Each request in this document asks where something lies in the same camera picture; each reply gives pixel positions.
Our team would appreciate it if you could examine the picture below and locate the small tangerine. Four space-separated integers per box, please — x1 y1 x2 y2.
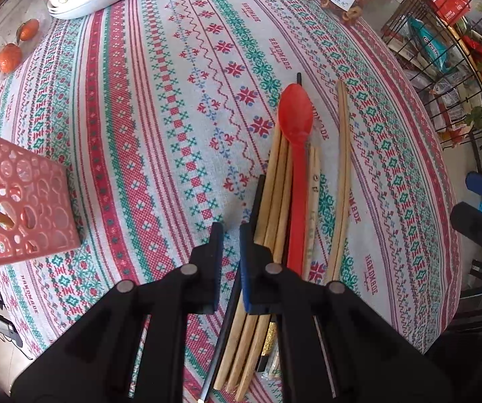
0 43 24 73
18 19 41 43

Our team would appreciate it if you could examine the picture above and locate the black wire rack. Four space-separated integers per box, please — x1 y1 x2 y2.
381 0 482 166

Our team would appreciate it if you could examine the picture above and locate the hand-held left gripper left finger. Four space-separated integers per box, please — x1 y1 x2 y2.
10 222 225 403

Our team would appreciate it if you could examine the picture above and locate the thin white printed stick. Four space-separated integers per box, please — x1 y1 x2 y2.
129 326 148 399

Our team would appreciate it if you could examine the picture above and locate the teal snack packet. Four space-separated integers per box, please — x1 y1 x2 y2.
406 17 452 73

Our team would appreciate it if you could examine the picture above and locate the red plastic spoon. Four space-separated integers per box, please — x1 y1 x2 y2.
278 83 314 278

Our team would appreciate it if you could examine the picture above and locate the pink perforated utensil holder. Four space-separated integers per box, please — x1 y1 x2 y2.
0 126 83 282

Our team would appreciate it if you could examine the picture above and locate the red green patterned tablecloth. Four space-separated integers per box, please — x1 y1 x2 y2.
0 0 464 403

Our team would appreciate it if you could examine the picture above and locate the long light bamboo chopstick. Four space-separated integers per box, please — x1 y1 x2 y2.
325 80 348 284
329 80 353 284

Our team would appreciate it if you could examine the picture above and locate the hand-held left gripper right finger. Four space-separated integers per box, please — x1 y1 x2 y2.
240 222 453 403

